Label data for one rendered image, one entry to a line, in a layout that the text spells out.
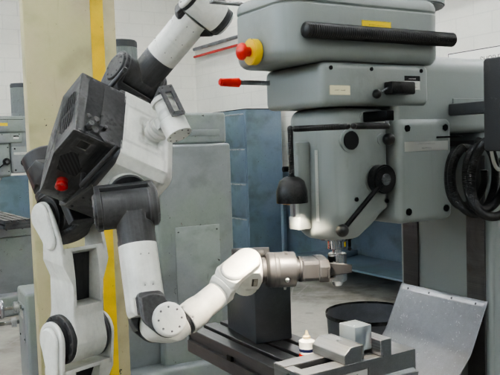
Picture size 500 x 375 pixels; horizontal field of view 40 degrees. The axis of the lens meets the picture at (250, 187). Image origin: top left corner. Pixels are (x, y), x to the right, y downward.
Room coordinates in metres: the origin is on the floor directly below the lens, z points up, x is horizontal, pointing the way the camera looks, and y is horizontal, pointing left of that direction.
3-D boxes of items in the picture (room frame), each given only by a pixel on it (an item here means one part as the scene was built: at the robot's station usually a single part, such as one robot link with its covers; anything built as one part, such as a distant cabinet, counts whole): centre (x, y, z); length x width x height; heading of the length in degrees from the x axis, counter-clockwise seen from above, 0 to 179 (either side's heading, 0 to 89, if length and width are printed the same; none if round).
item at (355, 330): (1.67, -0.25, 1.07); 0.06 x 0.05 x 0.06; 32
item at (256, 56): (1.60, -0.02, 1.76); 0.06 x 0.02 x 0.06; 31
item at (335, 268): (1.69, -0.22, 1.23); 0.06 x 0.02 x 0.03; 96
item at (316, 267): (1.71, -0.12, 1.23); 0.13 x 0.12 x 0.10; 6
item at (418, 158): (1.82, -0.38, 1.47); 0.24 x 0.19 x 0.26; 31
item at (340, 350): (1.64, -0.20, 1.05); 0.12 x 0.06 x 0.04; 32
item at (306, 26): (1.61, -0.32, 1.79); 0.45 x 0.04 x 0.04; 121
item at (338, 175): (1.72, -0.22, 1.47); 0.21 x 0.19 x 0.32; 31
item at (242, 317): (2.12, -0.01, 1.06); 0.22 x 0.12 x 0.20; 24
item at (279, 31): (1.73, -0.23, 1.81); 0.47 x 0.26 x 0.16; 121
